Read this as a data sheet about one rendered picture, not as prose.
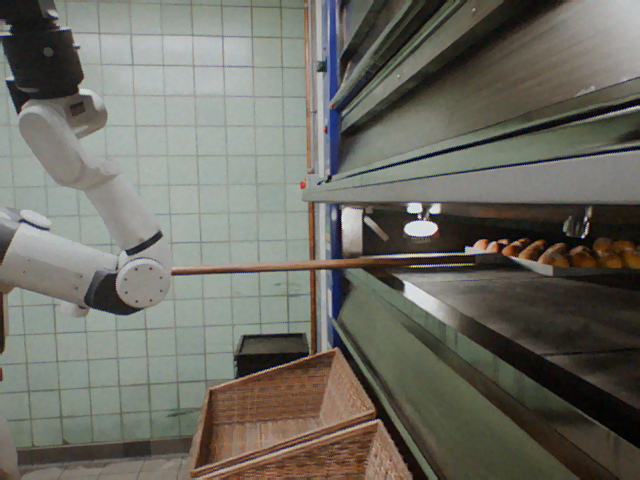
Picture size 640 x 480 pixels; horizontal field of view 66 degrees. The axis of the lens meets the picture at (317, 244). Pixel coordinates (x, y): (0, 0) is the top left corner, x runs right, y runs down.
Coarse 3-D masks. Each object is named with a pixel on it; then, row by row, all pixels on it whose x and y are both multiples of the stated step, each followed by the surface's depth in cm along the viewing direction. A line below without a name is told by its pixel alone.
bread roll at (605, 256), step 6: (600, 252) 136; (606, 252) 134; (612, 252) 134; (594, 258) 137; (600, 258) 134; (606, 258) 133; (612, 258) 132; (618, 258) 132; (600, 264) 134; (606, 264) 133; (612, 264) 132; (618, 264) 131
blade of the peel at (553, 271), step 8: (472, 248) 176; (504, 256) 153; (512, 264) 148; (520, 264) 143; (528, 264) 139; (536, 264) 135; (544, 264) 131; (536, 272) 135; (544, 272) 131; (552, 272) 128; (560, 272) 128; (568, 272) 128; (576, 272) 129; (584, 272) 129; (592, 272) 129; (600, 272) 129; (608, 272) 130; (616, 272) 130; (624, 272) 130; (632, 272) 130
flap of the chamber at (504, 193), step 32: (576, 160) 25; (608, 160) 23; (320, 192) 126; (352, 192) 83; (384, 192) 62; (416, 192) 50; (448, 192) 42; (480, 192) 36; (512, 192) 31; (544, 192) 28; (576, 192) 25; (608, 192) 23; (608, 224) 44
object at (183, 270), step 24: (216, 264) 144; (240, 264) 145; (264, 264) 145; (288, 264) 146; (312, 264) 147; (336, 264) 147; (360, 264) 148; (384, 264) 149; (408, 264) 150; (432, 264) 151
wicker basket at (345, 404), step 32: (224, 384) 174; (256, 384) 176; (288, 384) 177; (320, 384) 180; (352, 384) 150; (224, 416) 176; (256, 416) 177; (288, 416) 179; (320, 416) 178; (352, 416) 125; (224, 448) 160; (256, 448) 160
